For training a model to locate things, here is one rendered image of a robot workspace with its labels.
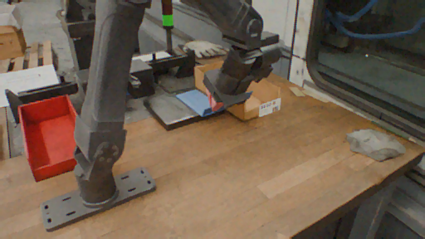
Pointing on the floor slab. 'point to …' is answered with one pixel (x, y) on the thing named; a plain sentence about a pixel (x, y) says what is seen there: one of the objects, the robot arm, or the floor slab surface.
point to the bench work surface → (226, 177)
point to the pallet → (29, 58)
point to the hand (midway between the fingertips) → (214, 107)
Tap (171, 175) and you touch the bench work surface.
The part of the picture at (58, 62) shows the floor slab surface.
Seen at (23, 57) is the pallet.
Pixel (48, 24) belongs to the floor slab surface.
